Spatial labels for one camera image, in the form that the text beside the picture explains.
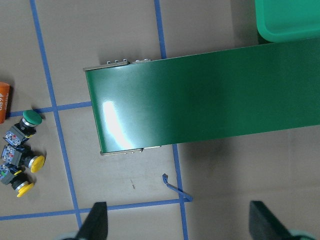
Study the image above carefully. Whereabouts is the green plastic tray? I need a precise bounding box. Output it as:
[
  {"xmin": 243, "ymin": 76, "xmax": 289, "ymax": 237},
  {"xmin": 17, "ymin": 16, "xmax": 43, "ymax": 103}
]
[{"xmin": 255, "ymin": 0, "xmax": 320, "ymax": 43}]

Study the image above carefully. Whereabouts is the yellow push button upper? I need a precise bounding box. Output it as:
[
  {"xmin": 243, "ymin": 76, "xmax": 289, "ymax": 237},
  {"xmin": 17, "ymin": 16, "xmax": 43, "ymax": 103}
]
[{"xmin": 1, "ymin": 145, "xmax": 46, "ymax": 173}]

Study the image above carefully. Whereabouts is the green conveyor belt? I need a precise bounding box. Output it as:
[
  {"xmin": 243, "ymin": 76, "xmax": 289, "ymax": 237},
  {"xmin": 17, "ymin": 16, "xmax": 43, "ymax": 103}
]
[{"xmin": 84, "ymin": 38, "xmax": 320, "ymax": 155}]

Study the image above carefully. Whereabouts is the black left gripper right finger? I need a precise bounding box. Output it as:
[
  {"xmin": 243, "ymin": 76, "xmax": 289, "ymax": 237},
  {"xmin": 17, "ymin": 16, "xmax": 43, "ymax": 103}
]
[{"xmin": 249, "ymin": 200, "xmax": 293, "ymax": 240}]

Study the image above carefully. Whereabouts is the yellow push button lower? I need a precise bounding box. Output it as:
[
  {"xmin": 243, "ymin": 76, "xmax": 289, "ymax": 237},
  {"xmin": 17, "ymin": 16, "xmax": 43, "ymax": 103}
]
[{"xmin": 0, "ymin": 163, "xmax": 34, "ymax": 198}]

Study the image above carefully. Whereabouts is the yellow push button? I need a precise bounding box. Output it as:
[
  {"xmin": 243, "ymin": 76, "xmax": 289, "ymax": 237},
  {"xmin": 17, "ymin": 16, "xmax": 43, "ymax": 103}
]
[
  {"xmin": 1, "ymin": 145, "xmax": 46, "ymax": 173},
  {"xmin": 0, "ymin": 163, "xmax": 34, "ymax": 198}
]

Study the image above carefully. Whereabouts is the green mushroom push button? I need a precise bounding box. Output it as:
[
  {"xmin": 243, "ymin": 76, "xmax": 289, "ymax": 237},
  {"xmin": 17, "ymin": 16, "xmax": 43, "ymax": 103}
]
[{"xmin": 3, "ymin": 110, "xmax": 43, "ymax": 147}]

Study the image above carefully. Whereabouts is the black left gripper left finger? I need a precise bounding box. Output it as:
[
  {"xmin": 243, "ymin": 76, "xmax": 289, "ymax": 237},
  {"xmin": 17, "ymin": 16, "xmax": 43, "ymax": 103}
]
[{"xmin": 76, "ymin": 202, "xmax": 108, "ymax": 240}]

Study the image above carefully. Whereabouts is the orange cylinder marked 4680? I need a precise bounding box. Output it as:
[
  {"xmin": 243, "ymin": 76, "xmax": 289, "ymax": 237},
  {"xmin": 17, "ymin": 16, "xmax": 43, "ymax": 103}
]
[{"xmin": 0, "ymin": 82, "xmax": 10, "ymax": 124}]

